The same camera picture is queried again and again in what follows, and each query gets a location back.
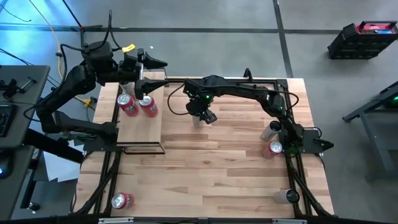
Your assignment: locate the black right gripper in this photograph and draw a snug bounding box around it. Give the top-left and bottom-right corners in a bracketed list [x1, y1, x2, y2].
[183, 77, 220, 125]

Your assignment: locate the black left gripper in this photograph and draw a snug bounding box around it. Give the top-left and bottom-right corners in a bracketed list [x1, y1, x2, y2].
[121, 48, 171, 101]

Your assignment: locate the red beverage can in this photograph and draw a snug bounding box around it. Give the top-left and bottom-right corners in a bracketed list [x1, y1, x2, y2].
[117, 93, 140, 118]
[138, 94, 159, 118]
[111, 192, 135, 210]
[261, 140, 284, 160]

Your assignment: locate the yellow and black plug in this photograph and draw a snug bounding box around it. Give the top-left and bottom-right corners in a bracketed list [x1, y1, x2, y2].
[82, 96, 97, 110]

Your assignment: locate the black tripod stand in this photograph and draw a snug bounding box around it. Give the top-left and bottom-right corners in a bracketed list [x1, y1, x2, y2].
[60, 0, 103, 49]

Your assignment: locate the white paper sheet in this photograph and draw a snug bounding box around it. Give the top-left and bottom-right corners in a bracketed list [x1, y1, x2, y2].
[42, 139, 82, 183]

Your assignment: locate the black clamp tool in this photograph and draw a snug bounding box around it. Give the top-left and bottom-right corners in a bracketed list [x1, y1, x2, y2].
[0, 77, 37, 99]

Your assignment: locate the black keyboard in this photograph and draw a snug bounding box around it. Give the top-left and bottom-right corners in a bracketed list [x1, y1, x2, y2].
[0, 104, 14, 138]

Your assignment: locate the red and black tool case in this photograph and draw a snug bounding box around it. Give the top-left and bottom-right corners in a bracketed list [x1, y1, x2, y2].
[327, 20, 398, 60]

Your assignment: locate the black computer mouse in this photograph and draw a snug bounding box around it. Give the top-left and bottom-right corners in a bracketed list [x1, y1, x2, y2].
[0, 151, 14, 180]

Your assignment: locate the black metal stand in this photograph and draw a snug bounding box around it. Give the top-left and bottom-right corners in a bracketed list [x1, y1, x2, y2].
[341, 80, 398, 181]

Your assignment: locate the black desk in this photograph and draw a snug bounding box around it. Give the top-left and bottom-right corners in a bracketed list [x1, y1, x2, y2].
[0, 64, 85, 220]

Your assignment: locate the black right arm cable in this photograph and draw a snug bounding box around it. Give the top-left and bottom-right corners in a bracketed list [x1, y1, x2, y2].
[167, 83, 191, 116]

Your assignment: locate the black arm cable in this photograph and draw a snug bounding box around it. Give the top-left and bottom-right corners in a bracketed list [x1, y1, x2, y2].
[167, 83, 191, 116]
[60, 11, 115, 82]

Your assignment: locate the wooden shelf black metal frame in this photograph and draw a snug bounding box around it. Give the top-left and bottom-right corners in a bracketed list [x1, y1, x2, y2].
[116, 67, 167, 156]

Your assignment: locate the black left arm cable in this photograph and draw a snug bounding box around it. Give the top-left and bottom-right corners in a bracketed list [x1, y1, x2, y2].
[60, 11, 115, 82]

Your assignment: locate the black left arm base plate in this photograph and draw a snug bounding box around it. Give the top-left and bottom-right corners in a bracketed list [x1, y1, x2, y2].
[83, 136, 121, 153]

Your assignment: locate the yellow power cable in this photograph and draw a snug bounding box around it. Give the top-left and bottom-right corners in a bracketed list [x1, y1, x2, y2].
[29, 0, 88, 105]

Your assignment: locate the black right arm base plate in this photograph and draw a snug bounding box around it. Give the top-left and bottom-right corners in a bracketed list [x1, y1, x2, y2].
[278, 129, 335, 156]

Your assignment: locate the silver metal bracket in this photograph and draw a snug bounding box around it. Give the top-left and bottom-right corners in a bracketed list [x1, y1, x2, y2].
[272, 218, 308, 224]
[98, 217, 134, 224]

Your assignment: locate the thin black floor cable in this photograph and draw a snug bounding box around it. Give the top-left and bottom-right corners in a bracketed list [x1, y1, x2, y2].
[0, 4, 32, 23]

